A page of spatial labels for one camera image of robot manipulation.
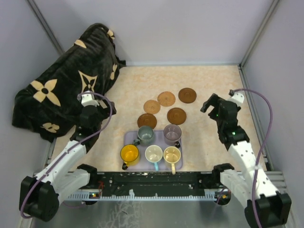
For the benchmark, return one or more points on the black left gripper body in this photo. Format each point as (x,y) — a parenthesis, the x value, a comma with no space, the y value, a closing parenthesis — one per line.
(103,113)

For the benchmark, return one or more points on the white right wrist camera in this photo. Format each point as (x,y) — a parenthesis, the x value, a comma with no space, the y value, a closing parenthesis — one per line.
(236,97)

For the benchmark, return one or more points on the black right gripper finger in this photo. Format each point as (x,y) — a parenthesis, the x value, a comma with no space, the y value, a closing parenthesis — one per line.
(214,100)
(205,106)

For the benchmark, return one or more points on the grey ceramic mug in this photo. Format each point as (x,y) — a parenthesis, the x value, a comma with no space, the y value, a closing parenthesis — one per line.
(145,136)

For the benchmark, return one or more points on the black floral blanket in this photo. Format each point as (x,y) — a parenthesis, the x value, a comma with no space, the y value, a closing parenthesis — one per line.
(49,105)

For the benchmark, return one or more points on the yellow ceramic mug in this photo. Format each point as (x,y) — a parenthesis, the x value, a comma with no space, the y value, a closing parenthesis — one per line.
(130,155)

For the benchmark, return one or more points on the cream ceramic mug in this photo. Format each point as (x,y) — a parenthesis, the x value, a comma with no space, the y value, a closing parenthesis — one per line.
(172,156)

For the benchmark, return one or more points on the dark wooden coaster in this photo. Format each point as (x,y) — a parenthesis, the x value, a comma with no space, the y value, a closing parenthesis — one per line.
(187,95)
(147,120)
(176,116)

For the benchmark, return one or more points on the light woven rattan coaster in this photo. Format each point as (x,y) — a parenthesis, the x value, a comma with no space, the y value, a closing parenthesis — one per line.
(151,107)

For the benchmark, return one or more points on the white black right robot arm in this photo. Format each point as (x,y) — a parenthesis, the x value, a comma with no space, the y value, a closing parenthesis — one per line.
(264,205)

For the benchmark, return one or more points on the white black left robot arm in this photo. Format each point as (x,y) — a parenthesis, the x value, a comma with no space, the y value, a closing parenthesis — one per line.
(42,194)

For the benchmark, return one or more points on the white mug blue handle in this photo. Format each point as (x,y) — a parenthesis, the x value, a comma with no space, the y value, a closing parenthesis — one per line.
(154,154)

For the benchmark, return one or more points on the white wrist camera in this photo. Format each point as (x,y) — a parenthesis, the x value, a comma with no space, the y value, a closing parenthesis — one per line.
(87,99)
(236,97)

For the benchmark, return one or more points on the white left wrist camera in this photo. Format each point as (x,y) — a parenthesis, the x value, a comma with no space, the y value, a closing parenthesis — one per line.
(87,99)

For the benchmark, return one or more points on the lavender plastic tray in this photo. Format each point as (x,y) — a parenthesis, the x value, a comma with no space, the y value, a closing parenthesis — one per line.
(144,164)

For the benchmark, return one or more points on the purple ceramic mug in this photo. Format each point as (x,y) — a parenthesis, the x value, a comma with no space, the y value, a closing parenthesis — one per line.
(172,135)

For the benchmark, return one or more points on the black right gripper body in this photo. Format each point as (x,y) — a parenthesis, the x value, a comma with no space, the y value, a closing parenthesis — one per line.
(213,115)

